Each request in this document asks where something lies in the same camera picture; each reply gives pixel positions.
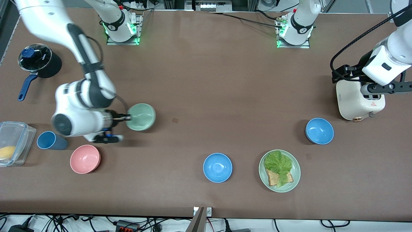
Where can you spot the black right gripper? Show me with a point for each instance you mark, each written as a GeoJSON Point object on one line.
{"type": "Point", "coordinates": [115, 118]}

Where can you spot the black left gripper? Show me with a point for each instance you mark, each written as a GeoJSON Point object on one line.
{"type": "Point", "coordinates": [358, 69]}

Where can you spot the green bowl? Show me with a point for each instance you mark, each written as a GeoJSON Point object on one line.
{"type": "Point", "coordinates": [141, 116]}

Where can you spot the blue bowl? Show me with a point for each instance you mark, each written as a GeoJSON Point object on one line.
{"type": "Point", "coordinates": [319, 131]}
{"type": "Point", "coordinates": [217, 167]}

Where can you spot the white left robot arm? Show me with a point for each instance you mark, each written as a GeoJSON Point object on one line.
{"type": "Point", "coordinates": [301, 22]}

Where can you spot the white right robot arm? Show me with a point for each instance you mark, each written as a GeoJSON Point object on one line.
{"type": "Point", "coordinates": [80, 106]}

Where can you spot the pink bowl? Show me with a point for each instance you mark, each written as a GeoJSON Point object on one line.
{"type": "Point", "coordinates": [85, 159]}

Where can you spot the white toaster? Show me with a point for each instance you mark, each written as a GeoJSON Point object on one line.
{"type": "Point", "coordinates": [351, 100]}

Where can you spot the blue cup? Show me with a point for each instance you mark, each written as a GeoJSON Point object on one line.
{"type": "Point", "coordinates": [53, 141]}

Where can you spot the glass lid with blue knob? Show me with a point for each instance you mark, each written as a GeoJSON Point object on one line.
{"type": "Point", "coordinates": [35, 58]}

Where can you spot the green lettuce leaf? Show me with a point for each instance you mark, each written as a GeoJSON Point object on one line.
{"type": "Point", "coordinates": [277, 162]}

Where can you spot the clear plastic container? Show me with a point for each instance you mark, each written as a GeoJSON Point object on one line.
{"type": "Point", "coordinates": [16, 135]}

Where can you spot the black and red power strip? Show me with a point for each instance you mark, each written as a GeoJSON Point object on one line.
{"type": "Point", "coordinates": [127, 227]}

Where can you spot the green plate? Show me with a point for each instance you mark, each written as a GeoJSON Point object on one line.
{"type": "Point", "coordinates": [294, 180]}

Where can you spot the yellow lemon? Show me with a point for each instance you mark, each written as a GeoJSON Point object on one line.
{"type": "Point", "coordinates": [7, 152]}

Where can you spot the brown bread slice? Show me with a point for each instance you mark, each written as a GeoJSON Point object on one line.
{"type": "Point", "coordinates": [272, 178]}

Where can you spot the grey metal pole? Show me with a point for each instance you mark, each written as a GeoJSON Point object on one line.
{"type": "Point", "coordinates": [197, 222]}

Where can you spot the grey electronics box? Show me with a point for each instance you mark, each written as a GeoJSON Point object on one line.
{"type": "Point", "coordinates": [209, 5]}

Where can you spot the black power adapter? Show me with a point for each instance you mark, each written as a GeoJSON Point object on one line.
{"type": "Point", "coordinates": [21, 229]}

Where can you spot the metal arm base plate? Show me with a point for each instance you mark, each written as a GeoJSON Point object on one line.
{"type": "Point", "coordinates": [124, 43]}
{"type": "Point", "coordinates": [293, 46]}

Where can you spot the metal corner bracket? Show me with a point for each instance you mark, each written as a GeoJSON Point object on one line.
{"type": "Point", "coordinates": [393, 17]}

